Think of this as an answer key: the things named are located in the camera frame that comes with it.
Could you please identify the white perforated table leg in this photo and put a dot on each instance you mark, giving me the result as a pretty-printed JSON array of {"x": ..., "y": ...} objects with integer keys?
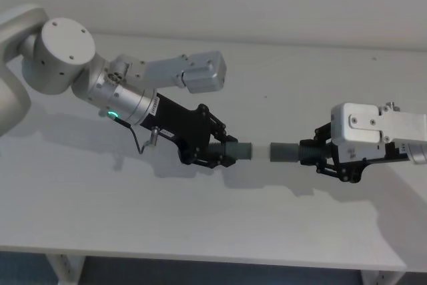
[
  {"x": 63, "y": 271},
  {"x": 383, "y": 278}
]

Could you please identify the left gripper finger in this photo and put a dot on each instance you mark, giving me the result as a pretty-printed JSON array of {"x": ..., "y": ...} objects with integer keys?
[
  {"x": 213, "y": 162},
  {"x": 220, "y": 128}
]

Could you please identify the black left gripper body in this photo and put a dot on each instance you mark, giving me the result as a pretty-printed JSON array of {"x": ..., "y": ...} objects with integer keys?
[{"x": 180, "y": 125}]

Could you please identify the grey pipe fitting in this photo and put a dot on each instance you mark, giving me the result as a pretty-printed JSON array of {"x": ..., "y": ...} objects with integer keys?
[
  {"x": 283, "y": 152},
  {"x": 238, "y": 151}
]

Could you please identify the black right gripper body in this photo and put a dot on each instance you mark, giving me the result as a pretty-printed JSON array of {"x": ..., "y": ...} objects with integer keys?
[{"x": 353, "y": 165}]

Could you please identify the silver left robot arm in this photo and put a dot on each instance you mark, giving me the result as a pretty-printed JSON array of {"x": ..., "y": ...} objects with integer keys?
[{"x": 63, "y": 54}]

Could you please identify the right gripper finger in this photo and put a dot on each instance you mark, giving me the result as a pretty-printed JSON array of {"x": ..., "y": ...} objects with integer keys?
[
  {"x": 322, "y": 136},
  {"x": 325, "y": 165}
]

